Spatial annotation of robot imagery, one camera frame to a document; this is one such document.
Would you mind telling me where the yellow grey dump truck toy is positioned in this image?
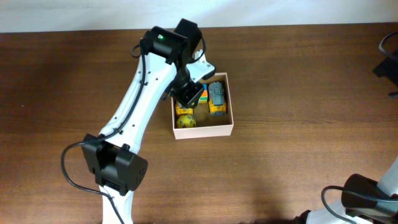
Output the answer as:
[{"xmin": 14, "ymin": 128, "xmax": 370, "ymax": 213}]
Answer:
[{"xmin": 175, "ymin": 102, "xmax": 194, "ymax": 116}]

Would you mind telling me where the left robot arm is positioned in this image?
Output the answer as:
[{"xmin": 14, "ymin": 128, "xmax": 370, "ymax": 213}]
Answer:
[{"xmin": 81, "ymin": 19, "xmax": 204, "ymax": 223}]

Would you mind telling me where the yellow ball with blue letters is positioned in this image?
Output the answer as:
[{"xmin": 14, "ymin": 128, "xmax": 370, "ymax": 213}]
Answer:
[{"xmin": 176, "ymin": 114, "xmax": 197, "ymax": 128}]

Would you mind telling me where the two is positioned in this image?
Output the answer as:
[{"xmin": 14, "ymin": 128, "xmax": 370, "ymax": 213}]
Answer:
[{"xmin": 198, "ymin": 83, "xmax": 208, "ymax": 104}]

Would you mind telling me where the yellow grey tanker truck toy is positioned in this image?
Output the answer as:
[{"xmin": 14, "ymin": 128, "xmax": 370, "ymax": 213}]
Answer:
[{"xmin": 208, "ymin": 82, "xmax": 227, "ymax": 116}]

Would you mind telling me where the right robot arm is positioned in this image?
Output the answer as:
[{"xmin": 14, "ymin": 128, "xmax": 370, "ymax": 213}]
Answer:
[{"xmin": 294, "ymin": 161, "xmax": 397, "ymax": 224}]

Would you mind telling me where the pink cardboard box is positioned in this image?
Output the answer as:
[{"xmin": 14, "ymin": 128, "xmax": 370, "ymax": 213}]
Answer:
[{"xmin": 172, "ymin": 73, "xmax": 234, "ymax": 139}]

